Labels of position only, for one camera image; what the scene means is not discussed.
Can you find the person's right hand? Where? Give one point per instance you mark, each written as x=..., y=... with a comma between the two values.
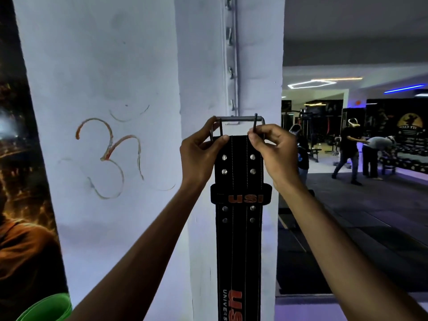
x=281, y=157

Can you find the person's left hand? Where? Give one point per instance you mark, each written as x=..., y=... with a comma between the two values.
x=195, y=160

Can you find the person's right thumb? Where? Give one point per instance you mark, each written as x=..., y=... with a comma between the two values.
x=255, y=142

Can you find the person's left thumb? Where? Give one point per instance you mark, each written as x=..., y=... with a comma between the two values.
x=219, y=142

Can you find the black leather weightlifting belt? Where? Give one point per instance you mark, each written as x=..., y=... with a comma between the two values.
x=239, y=230

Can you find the person's left forearm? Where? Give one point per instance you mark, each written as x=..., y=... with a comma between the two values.
x=143, y=257

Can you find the person's right forearm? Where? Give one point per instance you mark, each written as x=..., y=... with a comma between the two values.
x=341, y=257

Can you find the black gym machine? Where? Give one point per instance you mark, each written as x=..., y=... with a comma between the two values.
x=306, y=125

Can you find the black workout bench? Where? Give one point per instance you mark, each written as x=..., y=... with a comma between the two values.
x=314, y=153

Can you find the white hexagon ceiling light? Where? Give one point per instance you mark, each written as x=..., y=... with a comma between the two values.
x=311, y=84

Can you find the orange strip ceiling light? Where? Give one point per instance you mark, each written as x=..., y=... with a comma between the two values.
x=337, y=78

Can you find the dumbbell rack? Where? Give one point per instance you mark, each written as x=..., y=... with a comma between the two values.
x=409, y=157

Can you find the blue strip ceiling light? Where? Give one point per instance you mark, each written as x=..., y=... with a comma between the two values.
x=404, y=88

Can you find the green rubber band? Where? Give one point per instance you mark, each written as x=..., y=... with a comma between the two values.
x=46, y=309

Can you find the metal wall hook rail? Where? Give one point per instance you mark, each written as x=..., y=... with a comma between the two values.
x=231, y=63

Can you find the round yellow wall logo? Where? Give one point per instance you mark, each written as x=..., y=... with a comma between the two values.
x=410, y=122

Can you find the dark orange wall poster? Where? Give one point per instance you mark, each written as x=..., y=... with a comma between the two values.
x=23, y=197

